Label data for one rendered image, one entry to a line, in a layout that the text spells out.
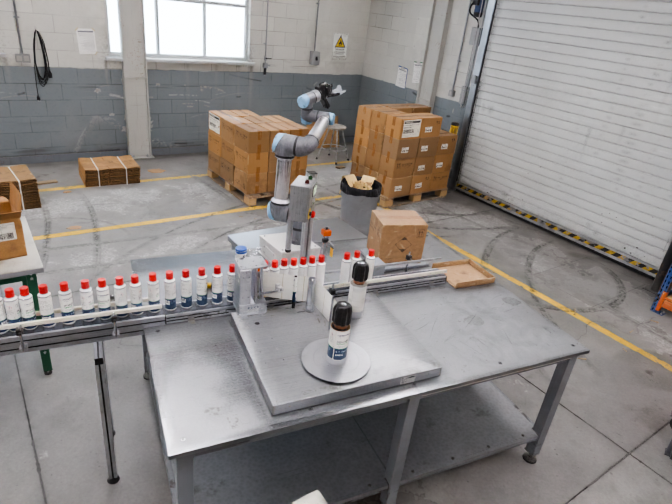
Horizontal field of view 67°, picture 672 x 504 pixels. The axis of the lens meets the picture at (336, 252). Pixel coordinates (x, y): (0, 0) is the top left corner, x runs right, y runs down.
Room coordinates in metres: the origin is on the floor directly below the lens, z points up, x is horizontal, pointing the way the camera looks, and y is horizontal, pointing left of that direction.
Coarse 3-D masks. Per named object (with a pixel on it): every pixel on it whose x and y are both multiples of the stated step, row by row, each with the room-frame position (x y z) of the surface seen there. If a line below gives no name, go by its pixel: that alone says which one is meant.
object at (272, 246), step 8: (264, 240) 2.81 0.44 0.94; (272, 240) 2.81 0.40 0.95; (280, 240) 2.83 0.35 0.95; (264, 248) 2.80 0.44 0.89; (272, 248) 2.73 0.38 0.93; (280, 248) 2.70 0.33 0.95; (296, 248) 2.74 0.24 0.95; (312, 248) 2.78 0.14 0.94; (320, 248) 2.82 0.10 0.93; (264, 256) 2.80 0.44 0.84; (272, 256) 2.72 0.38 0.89; (280, 256) 2.65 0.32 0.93; (288, 256) 2.68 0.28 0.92; (296, 256) 2.71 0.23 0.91; (280, 264) 2.65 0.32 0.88; (288, 264) 2.68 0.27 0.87
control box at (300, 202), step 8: (304, 176) 2.52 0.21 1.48; (296, 184) 2.38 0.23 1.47; (304, 184) 2.39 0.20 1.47; (312, 184) 2.43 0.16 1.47; (296, 192) 2.36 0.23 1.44; (304, 192) 2.36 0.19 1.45; (312, 192) 2.42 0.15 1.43; (296, 200) 2.36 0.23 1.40; (304, 200) 2.36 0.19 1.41; (296, 208) 2.36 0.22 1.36; (304, 208) 2.36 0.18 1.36; (312, 208) 2.46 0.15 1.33; (288, 216) 2.37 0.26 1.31; (296, 216) 2.36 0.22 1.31; (304, 216) 2.36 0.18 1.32
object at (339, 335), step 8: (336, 304) 1.80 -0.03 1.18; (344, 304) 1.80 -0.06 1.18; (336, 312) 1.77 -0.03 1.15; (344, 312) 1.77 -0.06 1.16; (336, 320) 1.77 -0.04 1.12; (344, 320) 1.77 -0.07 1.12; (336, 328) 1.79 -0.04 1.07; (344, 328) 1.78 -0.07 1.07; (336, 336) 1.76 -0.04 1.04; (344, 336) 1.77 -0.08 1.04; (328, 344) 1.79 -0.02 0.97; (336, 344) 1.76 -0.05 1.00; (344, 344) 1.77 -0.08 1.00; (328, 352) 1.78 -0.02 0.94; (336, 352) 1.76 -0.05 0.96; (344, 352) 1.78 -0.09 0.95; (328, 360) 1.78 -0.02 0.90; (336, 360) 1.76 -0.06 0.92; (344, 360) 1.79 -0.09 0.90
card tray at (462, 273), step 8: (432, 264) 2.92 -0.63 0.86; (440, 264) 2.95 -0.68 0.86; (448, 264) 2.98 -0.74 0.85; (456, 264) 3.01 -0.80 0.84; (464, 264) 3.04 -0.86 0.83; (472, 264) 3.02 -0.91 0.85; (448, 272) 2.89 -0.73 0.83; (456, 272) 2.91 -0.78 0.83; (464, 272) 2.92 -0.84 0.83; (472, 272) 2.93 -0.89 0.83; (480, 272) 2.95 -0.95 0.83; (488, 272) 2.89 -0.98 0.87; (448, 280) 2.78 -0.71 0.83; (456, 280) 2.80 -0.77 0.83; (464, 280) 2.81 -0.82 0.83; (472, 280) 2.75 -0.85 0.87; (480, 280) 2.78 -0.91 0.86; (488, 280) 2.81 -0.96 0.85; (456, 288) 2.70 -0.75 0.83
